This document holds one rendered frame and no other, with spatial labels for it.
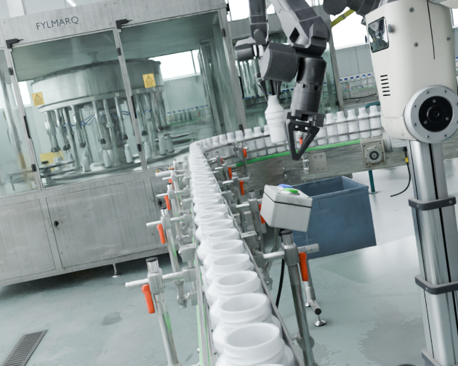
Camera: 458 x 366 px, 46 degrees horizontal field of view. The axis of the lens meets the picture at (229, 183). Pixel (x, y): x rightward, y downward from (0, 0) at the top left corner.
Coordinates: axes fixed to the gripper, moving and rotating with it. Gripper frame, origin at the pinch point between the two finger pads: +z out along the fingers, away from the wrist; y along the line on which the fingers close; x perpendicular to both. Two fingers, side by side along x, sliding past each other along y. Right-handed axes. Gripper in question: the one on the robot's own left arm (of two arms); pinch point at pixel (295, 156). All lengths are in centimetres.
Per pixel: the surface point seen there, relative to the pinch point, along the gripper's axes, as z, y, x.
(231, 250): 9, 55, -17
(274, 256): 14.3, 30.9, -7.0
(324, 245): 32, -75, 32
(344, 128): -13, -188, 64
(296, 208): 10.2, 3.7, 1.4
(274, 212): 11.7, 3.7, -3.0
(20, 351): 163, -238, -105
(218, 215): 8.9, 34.0, -16.7
